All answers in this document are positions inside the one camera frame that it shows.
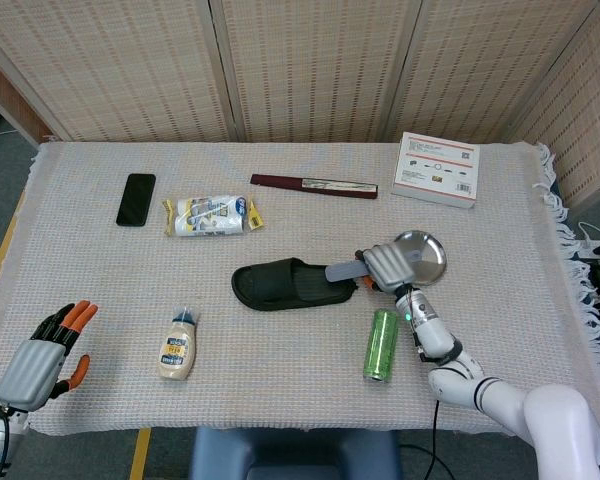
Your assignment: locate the black smartphone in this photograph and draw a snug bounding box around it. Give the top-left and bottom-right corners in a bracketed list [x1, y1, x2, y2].
[115, 172, 158, 228]

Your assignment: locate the white cardboard box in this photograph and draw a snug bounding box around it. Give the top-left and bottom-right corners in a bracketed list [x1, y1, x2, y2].
[391, 131, 482, 210]

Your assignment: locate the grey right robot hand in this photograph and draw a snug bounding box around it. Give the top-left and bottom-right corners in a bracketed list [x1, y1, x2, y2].
[352, 242, 422, 295]

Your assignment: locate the round steel plate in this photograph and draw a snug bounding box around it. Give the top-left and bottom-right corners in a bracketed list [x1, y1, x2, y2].
[395, 229, 448, 289]

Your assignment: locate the black cable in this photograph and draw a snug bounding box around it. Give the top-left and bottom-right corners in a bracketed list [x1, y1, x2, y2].
[398, 397, 445, 480]

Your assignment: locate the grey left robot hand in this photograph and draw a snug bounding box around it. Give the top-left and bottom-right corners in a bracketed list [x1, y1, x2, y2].
[0, 299, 100, 414]

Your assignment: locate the white rolls plastic package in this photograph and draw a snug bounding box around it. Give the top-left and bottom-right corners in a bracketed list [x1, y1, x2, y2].
[160, 193, 266, 238]

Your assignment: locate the woven folding screen panel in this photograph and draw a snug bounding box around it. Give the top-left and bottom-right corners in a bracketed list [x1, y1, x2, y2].
[384, 0, 600, 145]
[504, 0, 600, 207]
[0, 0, 239, 145]
[209, 0, 424, 145]

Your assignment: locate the beige woven table cloth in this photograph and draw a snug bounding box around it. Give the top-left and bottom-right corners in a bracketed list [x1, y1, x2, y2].
[0, 140, 600, 436]

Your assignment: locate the brown wooden partition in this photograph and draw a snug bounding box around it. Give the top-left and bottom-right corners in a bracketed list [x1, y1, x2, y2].
[0, 48, 56, 147]

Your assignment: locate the blue padded seat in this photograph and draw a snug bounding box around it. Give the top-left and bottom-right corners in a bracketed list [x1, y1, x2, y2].
[188, 427, 402, 480]

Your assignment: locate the black slipper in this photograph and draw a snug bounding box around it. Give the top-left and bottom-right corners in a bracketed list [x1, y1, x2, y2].
[230, 257, 360, 312]

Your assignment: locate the mayonnaise squeeze bottle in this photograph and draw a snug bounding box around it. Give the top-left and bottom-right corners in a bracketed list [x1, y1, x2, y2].
[157, 304, 201, 382]

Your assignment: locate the white power strip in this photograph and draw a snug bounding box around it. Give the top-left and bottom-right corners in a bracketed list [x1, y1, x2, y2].
[576, 221, 600, 261]

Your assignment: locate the green drink can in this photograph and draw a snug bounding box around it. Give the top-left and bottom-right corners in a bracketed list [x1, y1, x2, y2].
[362, 308, 400, 384]

